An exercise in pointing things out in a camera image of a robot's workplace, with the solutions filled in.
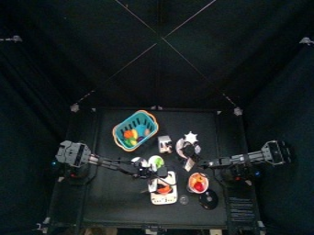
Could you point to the orange toy pan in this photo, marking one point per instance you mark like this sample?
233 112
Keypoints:
164 189

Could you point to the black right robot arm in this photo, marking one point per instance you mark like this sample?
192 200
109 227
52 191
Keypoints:
261 155

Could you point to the purple toy food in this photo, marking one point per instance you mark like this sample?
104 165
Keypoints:
141 139

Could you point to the small white cup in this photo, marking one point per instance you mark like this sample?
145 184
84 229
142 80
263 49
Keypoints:
137 160

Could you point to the black disc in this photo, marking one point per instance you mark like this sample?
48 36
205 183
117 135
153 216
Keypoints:
209 199

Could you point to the pale pink toy plate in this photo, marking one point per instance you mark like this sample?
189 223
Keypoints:
180 147

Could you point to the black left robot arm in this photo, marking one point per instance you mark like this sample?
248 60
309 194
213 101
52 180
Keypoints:
76 154

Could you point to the teal basket with orange rim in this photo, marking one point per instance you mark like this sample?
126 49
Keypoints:
136 130

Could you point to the orange bowl with red food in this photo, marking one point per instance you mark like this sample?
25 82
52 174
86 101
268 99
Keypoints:
199 183

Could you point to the small grey round lid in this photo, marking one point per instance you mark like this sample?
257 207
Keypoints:
184 200

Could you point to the white toy stove tray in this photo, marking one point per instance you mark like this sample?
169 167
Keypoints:
165 197

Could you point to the green plate with white rim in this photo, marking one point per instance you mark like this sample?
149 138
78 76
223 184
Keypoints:
156 161

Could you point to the yellow green toy fruit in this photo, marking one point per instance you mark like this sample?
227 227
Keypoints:
132 142

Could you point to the white star shaped toy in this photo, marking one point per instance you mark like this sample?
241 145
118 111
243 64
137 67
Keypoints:
191 136

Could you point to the small white toy box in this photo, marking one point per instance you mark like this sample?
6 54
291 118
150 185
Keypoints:
165 144

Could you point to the orange toy fruit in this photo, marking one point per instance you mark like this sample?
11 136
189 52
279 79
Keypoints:
130 134

